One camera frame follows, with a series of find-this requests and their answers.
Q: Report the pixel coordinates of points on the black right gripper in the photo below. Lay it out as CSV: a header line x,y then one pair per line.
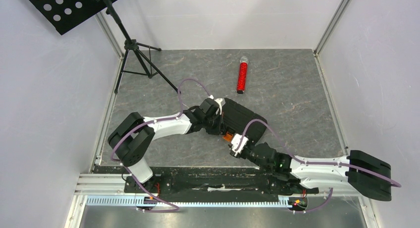
x,y
248,152

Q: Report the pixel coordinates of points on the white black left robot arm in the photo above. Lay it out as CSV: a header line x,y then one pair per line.
x,y
131,139

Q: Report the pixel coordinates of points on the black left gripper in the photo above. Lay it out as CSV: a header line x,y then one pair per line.
x,y
220,129

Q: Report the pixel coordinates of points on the black plastic tool case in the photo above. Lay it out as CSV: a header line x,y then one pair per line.
x,y
235,118

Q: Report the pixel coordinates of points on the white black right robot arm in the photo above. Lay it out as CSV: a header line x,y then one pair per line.
x,y
358,171

